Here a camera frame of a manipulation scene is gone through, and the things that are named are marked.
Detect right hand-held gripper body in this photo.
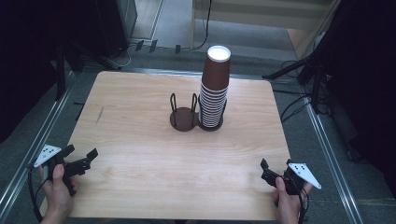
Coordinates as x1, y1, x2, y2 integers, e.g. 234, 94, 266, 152
278, 162, 322, 196

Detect black hanging cable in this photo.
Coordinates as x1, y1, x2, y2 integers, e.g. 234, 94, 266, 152
181, 0, 214, 51

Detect white floor cable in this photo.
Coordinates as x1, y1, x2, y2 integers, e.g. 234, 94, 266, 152
114, 42, 138, 68

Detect beige wooden shelf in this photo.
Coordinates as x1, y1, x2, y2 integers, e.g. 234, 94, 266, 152
190, 0, 341, 60

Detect single brown paper cup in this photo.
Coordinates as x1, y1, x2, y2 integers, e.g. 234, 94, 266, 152
201, 45, 233, 92

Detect person's right hand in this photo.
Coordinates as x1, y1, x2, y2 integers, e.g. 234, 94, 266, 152
272, 176, 313, 224

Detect metal floor rail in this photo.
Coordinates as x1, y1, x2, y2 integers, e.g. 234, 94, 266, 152
0, 70, 77, 216
124, 67, 273, 81
303, 95, 366, 224

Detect black metal stand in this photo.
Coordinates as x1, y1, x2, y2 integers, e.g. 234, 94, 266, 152
54, 39, 123, 101
261, 29, 331, 115

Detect black cabinet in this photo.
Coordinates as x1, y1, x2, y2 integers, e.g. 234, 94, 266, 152
94, 0, 138, 59

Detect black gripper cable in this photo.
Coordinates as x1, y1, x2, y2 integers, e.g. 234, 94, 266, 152
27, 167, 45, 224
290, 174, 311, 224

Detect dark curtain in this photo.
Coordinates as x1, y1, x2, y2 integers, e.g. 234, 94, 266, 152
323, 0, 396, 200
0, 0, 98, 145

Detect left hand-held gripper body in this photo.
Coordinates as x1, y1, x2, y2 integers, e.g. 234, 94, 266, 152
33, 144, 78, 197

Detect person's left hand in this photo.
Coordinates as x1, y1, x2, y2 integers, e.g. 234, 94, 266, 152
39, 163, 79, 218

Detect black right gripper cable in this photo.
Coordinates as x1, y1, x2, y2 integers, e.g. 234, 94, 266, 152
290, 174, 311, 224

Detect black floor cables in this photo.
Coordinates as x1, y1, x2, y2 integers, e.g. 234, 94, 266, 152
273, 59, 314, 123

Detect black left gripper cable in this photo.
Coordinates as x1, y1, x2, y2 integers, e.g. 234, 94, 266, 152
27, 167, 45, 224

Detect black wire cup holder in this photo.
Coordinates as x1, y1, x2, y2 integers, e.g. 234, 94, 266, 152
169, 92, 228, 133

